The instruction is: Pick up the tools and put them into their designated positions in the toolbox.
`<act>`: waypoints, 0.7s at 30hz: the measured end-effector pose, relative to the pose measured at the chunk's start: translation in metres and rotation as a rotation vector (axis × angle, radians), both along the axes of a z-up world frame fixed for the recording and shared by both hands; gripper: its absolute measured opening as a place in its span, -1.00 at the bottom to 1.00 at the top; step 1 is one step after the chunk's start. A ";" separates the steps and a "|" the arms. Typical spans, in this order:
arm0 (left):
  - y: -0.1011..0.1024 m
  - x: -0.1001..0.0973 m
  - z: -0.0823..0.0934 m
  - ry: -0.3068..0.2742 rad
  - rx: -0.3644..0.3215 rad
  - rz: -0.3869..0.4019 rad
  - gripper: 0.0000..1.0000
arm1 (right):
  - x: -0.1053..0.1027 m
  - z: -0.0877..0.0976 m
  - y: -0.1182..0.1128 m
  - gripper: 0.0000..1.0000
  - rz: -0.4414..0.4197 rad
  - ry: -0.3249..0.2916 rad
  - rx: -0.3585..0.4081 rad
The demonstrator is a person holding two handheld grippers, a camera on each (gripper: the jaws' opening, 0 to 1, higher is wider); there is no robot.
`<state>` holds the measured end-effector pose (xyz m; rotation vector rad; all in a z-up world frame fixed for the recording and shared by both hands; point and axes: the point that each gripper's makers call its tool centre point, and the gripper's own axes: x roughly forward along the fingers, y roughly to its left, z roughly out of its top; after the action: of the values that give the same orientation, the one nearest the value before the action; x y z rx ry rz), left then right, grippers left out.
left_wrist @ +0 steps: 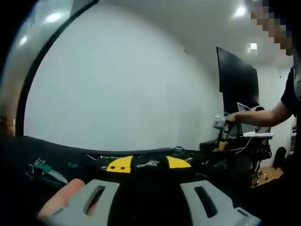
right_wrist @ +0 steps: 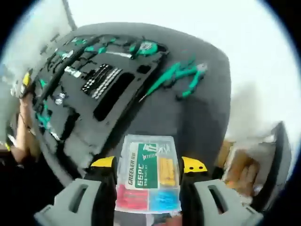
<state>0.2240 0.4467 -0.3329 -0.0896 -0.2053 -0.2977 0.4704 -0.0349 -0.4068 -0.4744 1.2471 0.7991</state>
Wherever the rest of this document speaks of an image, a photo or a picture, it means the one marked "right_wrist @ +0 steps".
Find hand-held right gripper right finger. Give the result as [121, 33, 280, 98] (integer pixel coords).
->
[181, 156, 264, 226]

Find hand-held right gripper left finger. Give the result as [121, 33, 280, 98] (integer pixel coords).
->
[34, 156, 118, 226]

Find green handled cutters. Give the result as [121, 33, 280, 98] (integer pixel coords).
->
[34, 103, 62, 141]

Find clear plastic parts box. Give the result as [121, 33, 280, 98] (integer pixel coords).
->
[114, 134, 183, 214]

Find row of silver sockets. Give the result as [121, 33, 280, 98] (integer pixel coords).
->
[81, 63, 123, 100]

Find black toolbox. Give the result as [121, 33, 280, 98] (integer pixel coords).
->
[28, 34, 170, 148]

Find green handled pliers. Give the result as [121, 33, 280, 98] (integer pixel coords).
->
[175, 63, 208, 101]

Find green screwdriver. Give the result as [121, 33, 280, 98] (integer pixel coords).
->
[138, 58, 196, 103]

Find green tape measure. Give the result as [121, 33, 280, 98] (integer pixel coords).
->
[130, 40, 166, 59]

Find person's right hand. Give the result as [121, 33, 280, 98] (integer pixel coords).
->
[162, 211, 184, 226]

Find long black bar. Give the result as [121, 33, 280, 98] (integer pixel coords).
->
[39, 37, 101, 105]

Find cardboard box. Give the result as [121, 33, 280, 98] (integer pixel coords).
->
[217, 138, 277, 197]

